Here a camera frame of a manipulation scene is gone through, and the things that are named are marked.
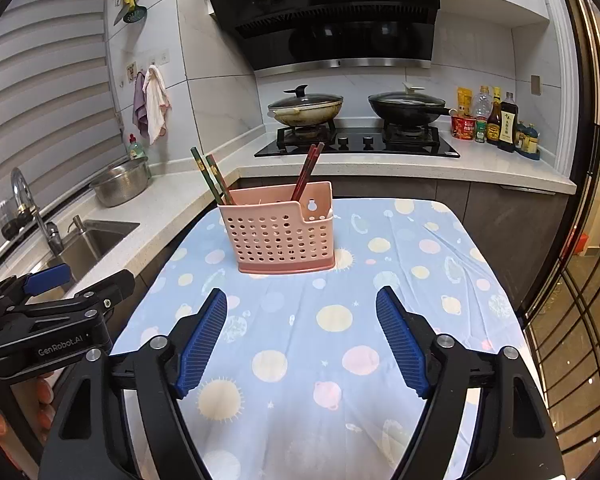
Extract green chopstick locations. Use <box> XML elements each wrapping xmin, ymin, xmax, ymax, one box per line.
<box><xmin>206</xmin><ymin>154</ymin><xmax>235</xmax><ymax>205</ymax></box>
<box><xmin>190</xmin><ymin>146</ymin><xmax>224</xmax><ymax>205</ymax></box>

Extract bright red chopstick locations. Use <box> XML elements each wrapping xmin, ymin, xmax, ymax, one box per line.
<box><xmin>297</xmin><ymin>142</ymin><xmax>325</xmax><ymax>202</ymax></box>

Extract chrome kitchen faucet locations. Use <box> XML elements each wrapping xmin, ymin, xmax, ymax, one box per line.
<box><xmin>0</xmin><ymin>167</ymin><xmax>64</xmax><ymax>256</ymax></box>

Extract person's left hand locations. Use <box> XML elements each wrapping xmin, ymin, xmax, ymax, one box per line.
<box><xmin>0</xmin><ymin>376</ymin><xmax>57</xmax><ymax>470</ymax></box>

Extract stainless steel sink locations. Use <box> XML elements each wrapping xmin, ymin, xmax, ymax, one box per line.
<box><xmin>27</xmin><ymin>220</ymin><xmax>140</xmax><ymax>304</ymax></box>

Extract soap dispenser pump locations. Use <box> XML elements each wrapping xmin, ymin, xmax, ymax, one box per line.
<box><xmin>67</xmin><ymin>214</ymin><xmax>86</xmax><ymax>235</ymax></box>

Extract pink perforated utensil holder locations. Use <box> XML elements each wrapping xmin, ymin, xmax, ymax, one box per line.
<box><xmin>220</xmin><ymin>181</ymin><xmax>336</xmax><ymax>275</ymax></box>

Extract blue patterned tablecloth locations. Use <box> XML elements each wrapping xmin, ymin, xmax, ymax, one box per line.
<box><xmin>114</xmin><ymin>198</ymin><xmax>528</xmax><ymax>479</ymax></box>

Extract green dish soap bottle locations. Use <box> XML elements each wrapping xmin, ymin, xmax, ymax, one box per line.
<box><xmin>128</xmin><ymin>133</ymin><xmax>146</xmax><ymax>159</ymax></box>

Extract purple hanging cloth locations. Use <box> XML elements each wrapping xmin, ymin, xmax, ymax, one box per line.
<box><xmin>132</xmin><ymin>70</ymin><xmax>148</xmax><ymax>139</ymax></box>

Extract white hanging towel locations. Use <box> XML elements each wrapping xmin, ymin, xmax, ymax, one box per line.
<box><xmin>143</xmin><ymin>64</ymin><xmax>171</xmax><ymax>144</ymax></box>

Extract black gas stove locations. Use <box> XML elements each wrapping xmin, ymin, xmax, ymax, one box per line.
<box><xmin>254</xmin><ymin>125</ymin><xmax>460</xmax><ymax>158</ymax></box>

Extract red seasoning tub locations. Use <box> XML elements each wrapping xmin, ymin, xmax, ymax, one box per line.
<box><xmin>451</xmin><ymin>114</ymin><xmax>477</xmax><ymax>140</ymax></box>

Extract wok with glass lid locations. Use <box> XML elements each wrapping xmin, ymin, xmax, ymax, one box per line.
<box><xmin>268</xmin><ymin>84</ymin><xmax>343</xmax><ymax>127</ymax></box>

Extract small green cap jar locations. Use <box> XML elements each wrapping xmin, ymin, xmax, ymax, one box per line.
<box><xmin>475</xmin><ymin>117</ymin><xmax>488</xmax><ymax>143</ymax></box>

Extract black wok with lid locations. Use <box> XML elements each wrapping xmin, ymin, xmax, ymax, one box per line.
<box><xmin>368</xmin><ymin>84</ymin><xmax>450</xmax><ymax>128</ymax></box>

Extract small dark jars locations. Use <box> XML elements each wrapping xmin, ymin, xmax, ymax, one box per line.
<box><xmin>514</xmin><ymin>122</ymin><xmax>540</xmax><ymax>160</ymax></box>

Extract brown vinegar bottle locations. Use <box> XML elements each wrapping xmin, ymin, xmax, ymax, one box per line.
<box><xmin>486</xmin><ymin>87</ymin><xmax>502</xmax><ymax>145</ymax></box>

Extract clear plastic bottle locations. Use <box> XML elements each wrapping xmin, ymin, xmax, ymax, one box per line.
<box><xmin>471</xmin><ymin>84</ymin><xmax>492</xmax><ymax>120</ymax></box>

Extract yellow seasoning packet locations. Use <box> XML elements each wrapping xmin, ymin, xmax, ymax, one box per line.
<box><xmin>456</xmin><ymin>87</ymin><xmax>472</xmax><ymax>117</ymax></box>

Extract dark soy sauce bottle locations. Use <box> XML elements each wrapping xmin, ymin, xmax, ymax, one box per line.
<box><xmin>498</xmin><ymin>92</ymin><xmax>518</xmax><ymax>153</ymax></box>

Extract black range hood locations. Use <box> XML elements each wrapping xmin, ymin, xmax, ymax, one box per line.
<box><xmin>210</xmin><ymin>0</ymin><xmax>440</xmax><ymax>77</ymax></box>

